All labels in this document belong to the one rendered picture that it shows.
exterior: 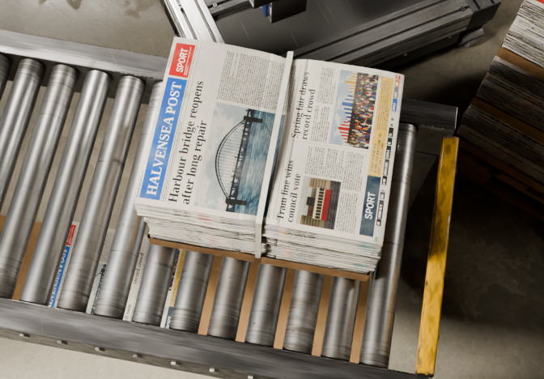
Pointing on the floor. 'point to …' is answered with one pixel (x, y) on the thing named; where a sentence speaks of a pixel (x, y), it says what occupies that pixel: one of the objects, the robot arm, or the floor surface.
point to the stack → (529, 34)
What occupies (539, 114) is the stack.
